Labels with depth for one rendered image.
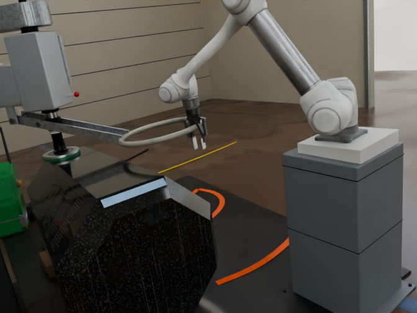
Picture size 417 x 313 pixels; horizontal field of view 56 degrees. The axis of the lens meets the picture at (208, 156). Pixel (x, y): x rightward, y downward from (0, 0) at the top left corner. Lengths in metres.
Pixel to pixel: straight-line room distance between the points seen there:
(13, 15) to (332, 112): 1.69
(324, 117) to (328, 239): 0.62
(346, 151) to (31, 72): 1.68
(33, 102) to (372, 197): 1.82
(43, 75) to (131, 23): 5.51
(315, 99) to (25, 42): 1.54
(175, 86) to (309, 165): 0.73
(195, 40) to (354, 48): 3.49
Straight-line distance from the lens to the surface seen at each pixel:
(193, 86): 2.06
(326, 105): 1.61
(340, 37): 6.52
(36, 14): 2.40
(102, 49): 7.46
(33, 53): 2.38
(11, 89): 2.50
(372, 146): 1.81
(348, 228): 1.85
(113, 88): 7.53
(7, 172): 3.66
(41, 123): 2.50
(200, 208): 1.93
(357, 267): 1.93
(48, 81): 2.36
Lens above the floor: 1.40
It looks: 17 degrees down
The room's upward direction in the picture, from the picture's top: 8 degrees counter-clockwise
